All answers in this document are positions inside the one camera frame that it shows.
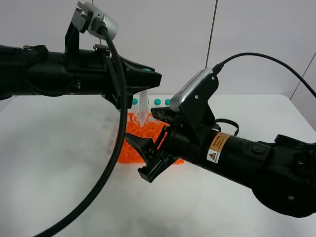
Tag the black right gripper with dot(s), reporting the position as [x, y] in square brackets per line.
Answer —
[173, 143]

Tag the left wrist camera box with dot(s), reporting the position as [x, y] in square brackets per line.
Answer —
[88, 18]

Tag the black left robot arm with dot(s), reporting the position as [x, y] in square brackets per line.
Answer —
[33, 70]

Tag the orange test tube rack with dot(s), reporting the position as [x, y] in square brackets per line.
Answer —
[130, 153]

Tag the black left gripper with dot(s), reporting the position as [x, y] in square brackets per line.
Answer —
[93, 72]

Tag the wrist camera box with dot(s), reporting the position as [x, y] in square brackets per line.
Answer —
[88, 18]
[191, 102]

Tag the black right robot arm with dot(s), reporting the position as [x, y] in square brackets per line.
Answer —
[281, 175]

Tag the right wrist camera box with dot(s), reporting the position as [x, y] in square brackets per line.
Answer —
[191, 102]

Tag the test tube with teal cap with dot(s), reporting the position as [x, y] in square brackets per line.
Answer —
[143, 107]

